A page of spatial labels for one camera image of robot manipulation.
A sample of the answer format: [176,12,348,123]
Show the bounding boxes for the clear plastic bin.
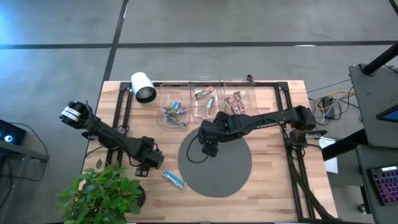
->
[222,80,260,126]
[190,81,224,124]
[156,82,192,129]

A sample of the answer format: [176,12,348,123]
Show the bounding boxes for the dark grey desk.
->
[356,144,398,224]

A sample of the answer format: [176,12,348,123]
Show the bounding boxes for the black pole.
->
[362,42,398,76]

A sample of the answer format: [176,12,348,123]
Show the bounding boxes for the black cable sleeve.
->
[289,164,338,223]

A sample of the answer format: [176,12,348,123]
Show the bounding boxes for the green leafy plant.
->
[56,159,144,224]

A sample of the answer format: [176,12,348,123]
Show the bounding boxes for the black desk top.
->
[348,63,398,149]

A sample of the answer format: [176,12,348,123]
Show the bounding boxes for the black electronic box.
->
[0,119,27,146]

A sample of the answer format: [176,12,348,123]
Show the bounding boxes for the white paper sheet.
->
[318,136,339,174]

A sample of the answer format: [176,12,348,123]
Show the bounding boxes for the thin black cable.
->
[0,121,50,183]

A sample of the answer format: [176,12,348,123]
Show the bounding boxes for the backlit black keyboard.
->
[366,164,398,207]

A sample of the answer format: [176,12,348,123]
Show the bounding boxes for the black power adapter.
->
[320,96,335,119]

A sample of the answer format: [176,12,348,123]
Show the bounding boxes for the white cylinder lamp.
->
[130,72,157,105]

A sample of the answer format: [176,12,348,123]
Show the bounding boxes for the black plant pot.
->
[133,185,147,208]

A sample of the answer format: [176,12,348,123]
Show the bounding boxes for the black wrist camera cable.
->
[185,133,210,164]

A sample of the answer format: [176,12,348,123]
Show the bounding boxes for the black stand beam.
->
[322,129,368,161]

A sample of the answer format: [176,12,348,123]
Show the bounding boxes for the grey round mat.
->
[177,127,252,198]

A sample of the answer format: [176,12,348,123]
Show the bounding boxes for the yellow cable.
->
[314,89,353,111]

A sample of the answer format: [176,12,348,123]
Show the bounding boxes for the black aluminium frame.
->
[107,81,336,223]

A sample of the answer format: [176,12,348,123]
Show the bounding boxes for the black tablet screen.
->
[375,104,398,124]

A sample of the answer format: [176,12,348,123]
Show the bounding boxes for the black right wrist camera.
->
[201,142,220,158]

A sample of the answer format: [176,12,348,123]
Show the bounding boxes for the dark grey shelf edge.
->
[0,139,50,164]

